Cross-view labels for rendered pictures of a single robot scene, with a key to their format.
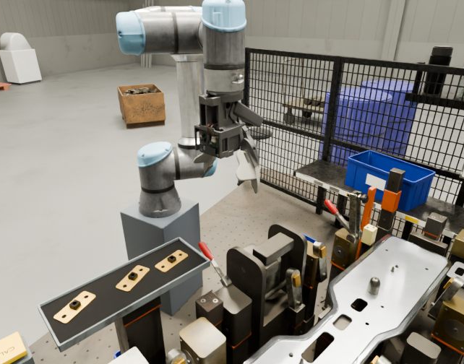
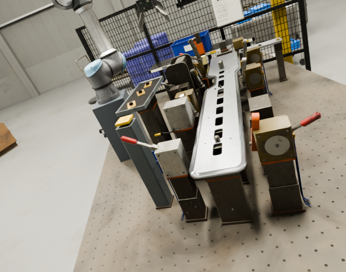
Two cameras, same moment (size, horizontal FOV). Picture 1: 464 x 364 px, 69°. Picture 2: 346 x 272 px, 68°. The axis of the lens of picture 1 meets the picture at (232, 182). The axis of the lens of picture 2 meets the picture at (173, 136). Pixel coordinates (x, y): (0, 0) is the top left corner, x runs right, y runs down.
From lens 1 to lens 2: 0.90 m
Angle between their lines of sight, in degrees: 23
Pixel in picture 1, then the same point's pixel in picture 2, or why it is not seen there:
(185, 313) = not seen: hidden behind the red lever
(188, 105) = (98, 32)
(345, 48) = not seen: hidden behind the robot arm
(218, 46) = not seen: outside the picture
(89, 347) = (123, 183)
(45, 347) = (101, 199)
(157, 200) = (109, 89)
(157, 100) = (1, 129)
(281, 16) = (48, 43)
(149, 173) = (99, 75)
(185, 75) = (89, 17)
